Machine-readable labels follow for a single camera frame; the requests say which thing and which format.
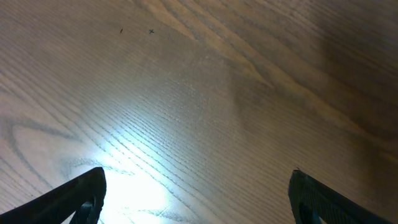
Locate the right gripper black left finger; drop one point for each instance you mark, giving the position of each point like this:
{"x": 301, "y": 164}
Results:
{"x": 81, "y": 198}

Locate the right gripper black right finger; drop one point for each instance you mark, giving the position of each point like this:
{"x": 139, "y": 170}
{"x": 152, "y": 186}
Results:
{"x": 313, "y": 202}

